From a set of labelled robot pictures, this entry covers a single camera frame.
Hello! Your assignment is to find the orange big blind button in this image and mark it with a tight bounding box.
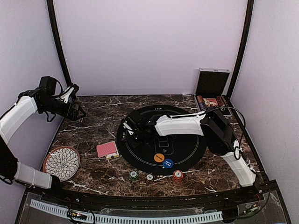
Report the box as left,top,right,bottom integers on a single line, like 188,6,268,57
154,153,165,163

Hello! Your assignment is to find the blue small blind button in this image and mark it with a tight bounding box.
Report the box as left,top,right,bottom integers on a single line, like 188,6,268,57
163,159,174,168

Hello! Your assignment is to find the red poker chip stack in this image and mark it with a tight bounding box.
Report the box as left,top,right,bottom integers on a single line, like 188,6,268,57
172,170,184,184

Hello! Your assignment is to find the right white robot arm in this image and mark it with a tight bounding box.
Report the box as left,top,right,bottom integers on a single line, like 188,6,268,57
122,106,259,203

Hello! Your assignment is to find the round black poker mat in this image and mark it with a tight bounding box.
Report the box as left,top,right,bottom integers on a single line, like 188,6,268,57
116,105,208,175

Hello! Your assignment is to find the red playing card deck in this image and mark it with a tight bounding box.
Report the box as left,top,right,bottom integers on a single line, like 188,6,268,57
96,141,120,160

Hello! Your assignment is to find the green poker chip stack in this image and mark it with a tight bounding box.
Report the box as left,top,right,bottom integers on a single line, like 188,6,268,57
129,170,139,182

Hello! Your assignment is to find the floral ceramic plate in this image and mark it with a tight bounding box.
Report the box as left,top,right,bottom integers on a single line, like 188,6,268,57
43,146,80,182

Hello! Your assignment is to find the aluminium poker chip case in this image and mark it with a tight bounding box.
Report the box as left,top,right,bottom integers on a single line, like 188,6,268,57
194,68,232,119

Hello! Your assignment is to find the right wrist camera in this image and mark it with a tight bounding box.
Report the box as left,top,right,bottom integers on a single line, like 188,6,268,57
122,116,139,135

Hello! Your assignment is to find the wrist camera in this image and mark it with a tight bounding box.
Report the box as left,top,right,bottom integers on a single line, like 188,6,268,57
58,84,79,103
122,116,139,135

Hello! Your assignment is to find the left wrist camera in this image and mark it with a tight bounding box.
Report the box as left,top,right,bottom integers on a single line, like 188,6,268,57
58,84,79,103

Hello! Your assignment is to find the left black frame post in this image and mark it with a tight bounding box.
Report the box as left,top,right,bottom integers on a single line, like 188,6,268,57
46,0,72,86

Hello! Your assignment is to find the black frame post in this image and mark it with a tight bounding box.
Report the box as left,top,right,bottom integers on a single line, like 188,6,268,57
226,0,254,99
46,0,72,86

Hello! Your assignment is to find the white slotted cable duct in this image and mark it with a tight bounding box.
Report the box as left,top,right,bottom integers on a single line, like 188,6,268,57
29,199,224,224

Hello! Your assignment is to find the right black frame post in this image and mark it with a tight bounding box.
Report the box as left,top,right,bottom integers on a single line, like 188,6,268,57
226,0,254,99

